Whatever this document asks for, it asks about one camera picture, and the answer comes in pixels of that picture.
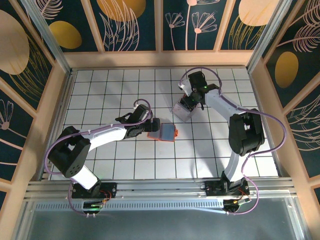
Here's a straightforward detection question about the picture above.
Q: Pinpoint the aluminium mounting rail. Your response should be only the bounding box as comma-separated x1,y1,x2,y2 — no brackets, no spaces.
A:
24,177,295,201

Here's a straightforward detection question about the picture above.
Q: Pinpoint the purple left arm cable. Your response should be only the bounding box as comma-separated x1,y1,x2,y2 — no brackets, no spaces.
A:
43,99,154,218

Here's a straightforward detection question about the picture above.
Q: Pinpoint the slotted grey cable duct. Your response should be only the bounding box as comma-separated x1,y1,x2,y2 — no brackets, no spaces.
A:
34,201,226,211

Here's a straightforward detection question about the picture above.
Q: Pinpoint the aluminium side rail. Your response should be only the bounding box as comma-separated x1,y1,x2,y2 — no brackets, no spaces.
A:
248,69,286,177
39,71,76,181

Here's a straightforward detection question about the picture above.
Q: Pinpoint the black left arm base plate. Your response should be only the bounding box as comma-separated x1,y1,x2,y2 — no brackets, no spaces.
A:
71,181,118,200

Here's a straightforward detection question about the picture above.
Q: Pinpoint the grey metal panel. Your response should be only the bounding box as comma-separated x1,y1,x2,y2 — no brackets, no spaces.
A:
14,199,308,240

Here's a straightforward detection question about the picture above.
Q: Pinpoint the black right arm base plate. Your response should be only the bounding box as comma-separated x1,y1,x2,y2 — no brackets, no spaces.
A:
204,180,251,198

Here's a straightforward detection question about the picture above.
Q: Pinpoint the aluminium back rail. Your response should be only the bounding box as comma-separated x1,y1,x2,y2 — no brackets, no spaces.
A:
71,65,250,71

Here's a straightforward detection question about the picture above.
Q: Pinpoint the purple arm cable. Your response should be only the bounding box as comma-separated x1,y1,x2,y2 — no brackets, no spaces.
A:
43,99,154,218
179,66,287,216

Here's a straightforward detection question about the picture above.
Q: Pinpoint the orange plastic card tray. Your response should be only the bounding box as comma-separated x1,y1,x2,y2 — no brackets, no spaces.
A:
146,122,180,143

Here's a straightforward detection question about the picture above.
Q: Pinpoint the clear acrylic card holder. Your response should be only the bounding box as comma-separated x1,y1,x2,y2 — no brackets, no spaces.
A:
170,96,196,123

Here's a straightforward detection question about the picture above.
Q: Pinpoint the grey-blue card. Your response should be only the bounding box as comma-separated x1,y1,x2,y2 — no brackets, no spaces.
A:
159,124,176,141

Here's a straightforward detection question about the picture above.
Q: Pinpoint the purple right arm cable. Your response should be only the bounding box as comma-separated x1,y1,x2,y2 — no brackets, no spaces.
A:
179,66,287,216

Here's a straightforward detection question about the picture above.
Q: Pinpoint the white gridded table board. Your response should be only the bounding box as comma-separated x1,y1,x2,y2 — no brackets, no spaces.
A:
49,68,280,181

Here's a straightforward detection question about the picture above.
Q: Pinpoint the aluminium corner post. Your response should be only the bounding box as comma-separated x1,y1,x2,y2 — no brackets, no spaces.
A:
246,0,295,73
19,0,73,76

